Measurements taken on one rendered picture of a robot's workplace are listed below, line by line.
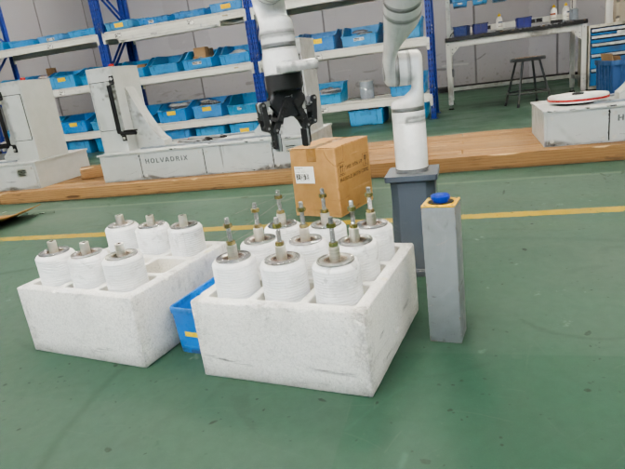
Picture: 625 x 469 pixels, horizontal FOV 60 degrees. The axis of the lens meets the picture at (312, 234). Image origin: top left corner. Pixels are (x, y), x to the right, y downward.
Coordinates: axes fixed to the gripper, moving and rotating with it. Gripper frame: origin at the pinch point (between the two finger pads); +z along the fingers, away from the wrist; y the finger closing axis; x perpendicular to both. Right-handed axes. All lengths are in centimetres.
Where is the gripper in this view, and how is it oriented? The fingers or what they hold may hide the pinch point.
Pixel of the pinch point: (292, 142)
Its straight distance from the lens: 115.7
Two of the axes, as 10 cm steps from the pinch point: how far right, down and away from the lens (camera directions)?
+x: 5.5, 1.7, -8.2
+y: -8.3, 2.6, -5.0
